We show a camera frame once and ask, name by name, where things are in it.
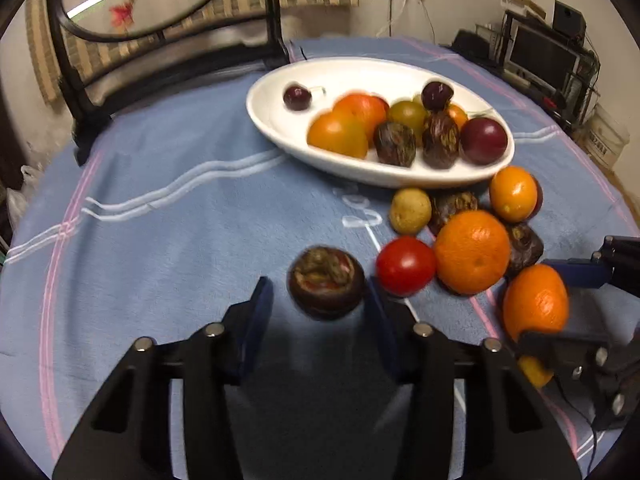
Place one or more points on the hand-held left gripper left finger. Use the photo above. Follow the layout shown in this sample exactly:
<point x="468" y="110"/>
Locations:
<point x="257" y="320"/>

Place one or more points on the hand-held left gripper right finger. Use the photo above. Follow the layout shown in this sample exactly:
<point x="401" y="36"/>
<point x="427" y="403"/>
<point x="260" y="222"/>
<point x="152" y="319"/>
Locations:
<point x="380" y="325"/>

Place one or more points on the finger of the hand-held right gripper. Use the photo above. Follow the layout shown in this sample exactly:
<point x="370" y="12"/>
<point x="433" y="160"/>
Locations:
<point x="565" y="350"/>
<point x="580" y="272"/>

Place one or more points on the orange mandarin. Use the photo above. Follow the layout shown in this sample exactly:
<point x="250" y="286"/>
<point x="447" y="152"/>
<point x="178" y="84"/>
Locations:
<point x="361" y="109"/>
<point x="471" y="252"/>
<point x="536" y="302"/>

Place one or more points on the dark brown water chestnut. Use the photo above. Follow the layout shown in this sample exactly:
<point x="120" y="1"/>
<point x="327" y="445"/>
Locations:
<point x="441" y="138"/>
<point x="395" y="143"/>
<point x="525" y="250"/>
<point x="326" y="282"/>
<point x="450" y="207"/>

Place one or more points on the large dark purple tomato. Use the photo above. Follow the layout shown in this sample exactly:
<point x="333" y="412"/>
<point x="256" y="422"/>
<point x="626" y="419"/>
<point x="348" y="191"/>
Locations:
<point x="483" y="140"/>

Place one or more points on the large orange kumquat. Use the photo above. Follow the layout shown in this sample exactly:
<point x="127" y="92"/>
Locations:
<point x="337" y="135"/>

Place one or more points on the white oval plate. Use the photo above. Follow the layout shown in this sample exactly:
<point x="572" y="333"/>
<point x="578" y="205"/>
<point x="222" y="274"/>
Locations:
<point x="280" y="120"/>

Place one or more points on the large tan longan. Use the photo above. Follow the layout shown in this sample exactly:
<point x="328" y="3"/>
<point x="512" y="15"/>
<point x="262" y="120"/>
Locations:
<point x="407" y="116"/>

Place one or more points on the dark red cherry with stem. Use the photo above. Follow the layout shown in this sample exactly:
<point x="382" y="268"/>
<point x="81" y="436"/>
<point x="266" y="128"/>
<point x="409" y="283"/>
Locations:
<point x="297" y="98"/>

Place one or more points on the yellow-orange kumquat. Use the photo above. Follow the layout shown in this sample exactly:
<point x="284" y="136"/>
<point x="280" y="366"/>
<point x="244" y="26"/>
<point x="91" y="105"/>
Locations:
<point x="535" y="371"/>

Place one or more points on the small red cherry tomato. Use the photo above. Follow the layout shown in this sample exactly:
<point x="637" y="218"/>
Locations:
<point x="405" y="266"/>

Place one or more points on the blue striped tablecloth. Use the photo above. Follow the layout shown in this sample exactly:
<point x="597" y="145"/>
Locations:
<point x="175" y="220"/>

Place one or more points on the white plastic bucket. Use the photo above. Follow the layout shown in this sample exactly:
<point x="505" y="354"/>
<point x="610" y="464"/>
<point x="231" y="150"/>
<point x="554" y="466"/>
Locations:
<point x="607" y="135"/>

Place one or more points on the black computer monitor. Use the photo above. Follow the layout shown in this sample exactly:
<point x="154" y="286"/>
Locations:
<point x="542" y="55"/>

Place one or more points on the black bag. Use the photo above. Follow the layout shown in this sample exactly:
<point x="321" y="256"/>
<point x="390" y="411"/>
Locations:
<point x="470" y="44"/>

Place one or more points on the black speaker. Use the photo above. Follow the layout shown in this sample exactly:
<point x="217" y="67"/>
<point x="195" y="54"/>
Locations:
<point x="569" y="17"/>

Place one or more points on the white plastic bag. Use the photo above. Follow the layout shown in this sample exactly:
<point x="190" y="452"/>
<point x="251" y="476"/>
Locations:
<point x="17" y="197"/>

